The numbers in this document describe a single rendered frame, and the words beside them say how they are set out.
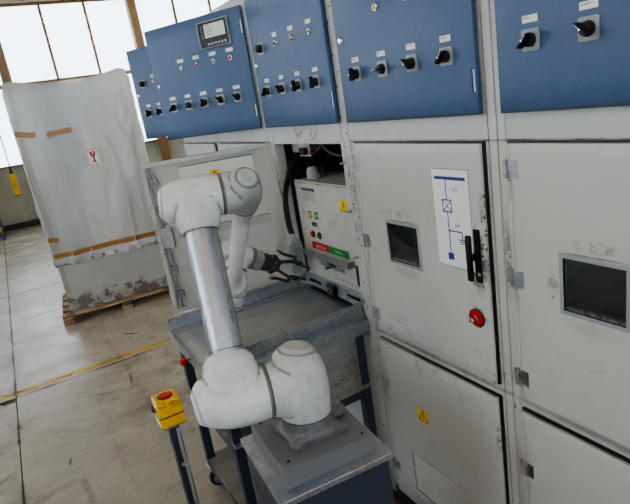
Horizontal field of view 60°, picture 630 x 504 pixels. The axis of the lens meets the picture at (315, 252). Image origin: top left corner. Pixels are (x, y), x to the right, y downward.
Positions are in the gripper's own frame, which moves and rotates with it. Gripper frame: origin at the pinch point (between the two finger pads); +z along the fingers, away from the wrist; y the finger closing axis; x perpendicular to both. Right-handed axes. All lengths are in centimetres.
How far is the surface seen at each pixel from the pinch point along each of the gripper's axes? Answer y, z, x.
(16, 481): 160, -69, -107
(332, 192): -36.8, -2.2, 9.2
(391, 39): -80, -35, 68
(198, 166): -32, -44, -45
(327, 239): -17.3, 9.3, -1.3
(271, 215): -20.5, -3.1, -38.0
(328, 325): 16.0, 3.7, 27.5
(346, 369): 32.2, 18.4, 28.7
